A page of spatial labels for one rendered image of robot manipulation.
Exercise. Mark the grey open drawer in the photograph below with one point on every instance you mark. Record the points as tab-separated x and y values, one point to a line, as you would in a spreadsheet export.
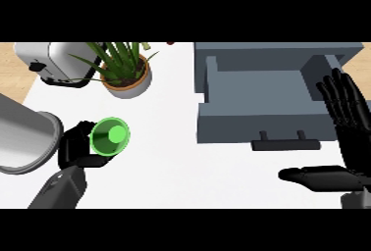
261	104

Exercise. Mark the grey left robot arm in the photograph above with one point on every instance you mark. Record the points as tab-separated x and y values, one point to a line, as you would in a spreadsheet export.
60	189

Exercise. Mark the large silver metal pot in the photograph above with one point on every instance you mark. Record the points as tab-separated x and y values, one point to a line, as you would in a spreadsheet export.
24	140

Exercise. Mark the grey cabinet body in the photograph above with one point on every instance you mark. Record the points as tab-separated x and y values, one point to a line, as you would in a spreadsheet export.
271	52

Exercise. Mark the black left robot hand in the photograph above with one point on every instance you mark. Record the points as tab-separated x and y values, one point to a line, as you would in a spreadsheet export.
73	150

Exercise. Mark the silver toaster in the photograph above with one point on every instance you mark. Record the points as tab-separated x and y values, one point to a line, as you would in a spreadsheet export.
54	62

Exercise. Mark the green cup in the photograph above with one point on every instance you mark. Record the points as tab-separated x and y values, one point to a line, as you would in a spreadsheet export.
111	135

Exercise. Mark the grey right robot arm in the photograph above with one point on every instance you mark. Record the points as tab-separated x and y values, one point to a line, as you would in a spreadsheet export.
357	200

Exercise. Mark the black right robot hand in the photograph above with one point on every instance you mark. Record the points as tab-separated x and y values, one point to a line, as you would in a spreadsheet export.
352	137

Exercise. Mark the potted green plant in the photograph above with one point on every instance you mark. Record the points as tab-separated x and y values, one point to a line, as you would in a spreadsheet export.
126	70

